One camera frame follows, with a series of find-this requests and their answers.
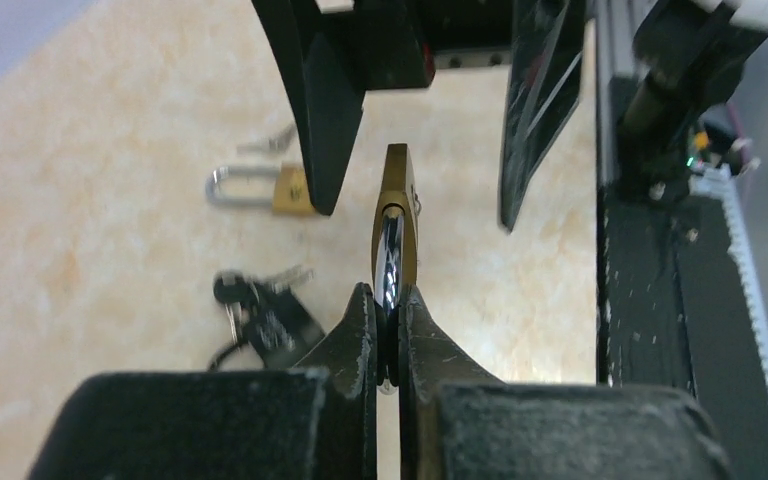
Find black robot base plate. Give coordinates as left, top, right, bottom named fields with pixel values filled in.
left=597, top=77, right=768, bottom=479

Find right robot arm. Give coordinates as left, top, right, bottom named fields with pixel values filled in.
left=254, top=1, right=768, bottom=230

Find long-shackle brass padlock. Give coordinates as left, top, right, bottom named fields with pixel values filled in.
left=205, top=164, right=319, bottom=217

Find black-headed keys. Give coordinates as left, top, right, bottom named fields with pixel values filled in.
left=213, top=265, right=314, bottom=346

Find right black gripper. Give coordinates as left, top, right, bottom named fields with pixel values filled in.
left=253, top=0, right=587, bottom=232

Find silver keys of brass padlock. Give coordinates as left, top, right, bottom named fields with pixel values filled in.
left=236, top=123, right=297, bottom=156

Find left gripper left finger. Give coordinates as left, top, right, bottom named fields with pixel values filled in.
left=29, top=283, right=377, bottom=479

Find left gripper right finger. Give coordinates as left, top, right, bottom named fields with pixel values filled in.
left=398, top=287, right=732, bottom=479

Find black Kaijing padlock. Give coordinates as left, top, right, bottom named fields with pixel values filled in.
left=208, top=291, right=325, bottom=371

